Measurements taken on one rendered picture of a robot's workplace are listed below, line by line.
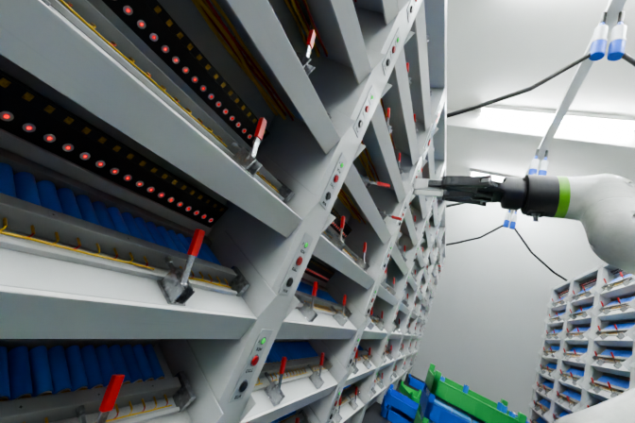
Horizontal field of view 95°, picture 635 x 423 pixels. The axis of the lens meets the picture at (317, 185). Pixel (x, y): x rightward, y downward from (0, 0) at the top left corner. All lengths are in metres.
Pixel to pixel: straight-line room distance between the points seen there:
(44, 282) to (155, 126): 0.16
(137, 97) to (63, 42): 0.06
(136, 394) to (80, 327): 0.21
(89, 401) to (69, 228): 0.23
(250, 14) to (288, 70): 0.10
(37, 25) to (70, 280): 0.21
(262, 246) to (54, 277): 0.33
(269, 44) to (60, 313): 0.37
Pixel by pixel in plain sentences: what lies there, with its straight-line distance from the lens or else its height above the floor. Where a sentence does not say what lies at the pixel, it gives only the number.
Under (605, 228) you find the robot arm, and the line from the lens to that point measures 0.70.
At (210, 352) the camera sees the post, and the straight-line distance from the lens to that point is 0.61.
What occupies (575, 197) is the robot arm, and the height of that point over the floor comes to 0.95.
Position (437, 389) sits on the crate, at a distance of 1.39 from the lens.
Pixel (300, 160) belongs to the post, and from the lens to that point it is 0.63.
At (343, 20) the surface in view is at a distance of 0.62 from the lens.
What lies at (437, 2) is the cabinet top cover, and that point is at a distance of 1.32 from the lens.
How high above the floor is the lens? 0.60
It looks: 17 degrees up
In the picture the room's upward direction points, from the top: 25 degrees clockwise
